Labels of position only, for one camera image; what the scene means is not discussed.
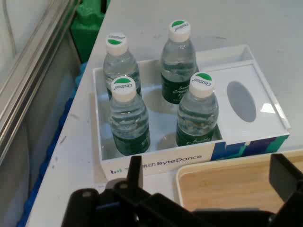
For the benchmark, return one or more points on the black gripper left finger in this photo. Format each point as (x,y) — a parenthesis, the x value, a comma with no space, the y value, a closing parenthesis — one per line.
(136,172)

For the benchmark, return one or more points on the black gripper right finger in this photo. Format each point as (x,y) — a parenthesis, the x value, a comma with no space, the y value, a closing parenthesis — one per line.
(288,179)

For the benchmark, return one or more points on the water bottle green label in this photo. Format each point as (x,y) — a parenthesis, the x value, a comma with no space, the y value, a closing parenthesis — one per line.
(129,118)
(178,61)
(197,113)
(119,63)

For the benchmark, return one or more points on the white acrylic organizer box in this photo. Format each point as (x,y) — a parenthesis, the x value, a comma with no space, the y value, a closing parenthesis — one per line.
(180,163)

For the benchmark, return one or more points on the wooden tray white rim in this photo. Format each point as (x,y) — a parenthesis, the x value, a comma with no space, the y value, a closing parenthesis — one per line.
(225,184)

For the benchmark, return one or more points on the aluminium wall rail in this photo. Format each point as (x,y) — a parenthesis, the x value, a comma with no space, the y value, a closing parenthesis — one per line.
(28,71)

